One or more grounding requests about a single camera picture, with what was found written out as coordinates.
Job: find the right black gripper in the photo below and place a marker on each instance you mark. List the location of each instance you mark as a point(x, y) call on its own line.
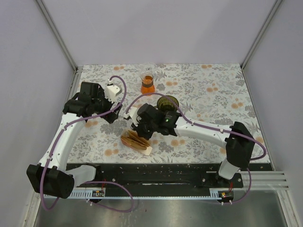
point(138, 129)

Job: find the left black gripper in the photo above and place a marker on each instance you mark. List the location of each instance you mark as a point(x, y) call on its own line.
point(101, 95)

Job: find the green glass dripper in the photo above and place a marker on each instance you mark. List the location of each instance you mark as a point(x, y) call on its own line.
point(165, 105)

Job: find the orange liquid glass carafe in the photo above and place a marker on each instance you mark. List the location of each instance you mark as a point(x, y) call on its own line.
point(147, 85)

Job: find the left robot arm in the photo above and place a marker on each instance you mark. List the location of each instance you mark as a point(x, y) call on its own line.
point(50, 175)

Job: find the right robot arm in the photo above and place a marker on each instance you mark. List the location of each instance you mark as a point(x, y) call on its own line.
point(235, 139)

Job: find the coffee filter pack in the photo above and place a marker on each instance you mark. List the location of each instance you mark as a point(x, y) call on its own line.
point(131, 139)

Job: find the clear empty glass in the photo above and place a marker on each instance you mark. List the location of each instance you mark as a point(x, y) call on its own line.
point(149, 68)

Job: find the floral table mat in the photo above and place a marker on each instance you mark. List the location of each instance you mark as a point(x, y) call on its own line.
point(214, 93)

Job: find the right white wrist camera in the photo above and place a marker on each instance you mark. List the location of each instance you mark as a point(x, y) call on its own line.
point(131, 114)

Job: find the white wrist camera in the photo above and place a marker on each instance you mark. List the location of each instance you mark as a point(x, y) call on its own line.
point(131, 114)
point(111, 91)

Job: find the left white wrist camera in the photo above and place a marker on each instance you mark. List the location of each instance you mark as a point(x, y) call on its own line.
point(111, 91)

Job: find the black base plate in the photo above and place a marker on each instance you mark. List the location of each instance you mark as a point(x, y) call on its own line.
point(204, 175)

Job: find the white slotted cable duct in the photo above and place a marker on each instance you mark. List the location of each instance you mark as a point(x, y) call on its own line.
point(106, 193)

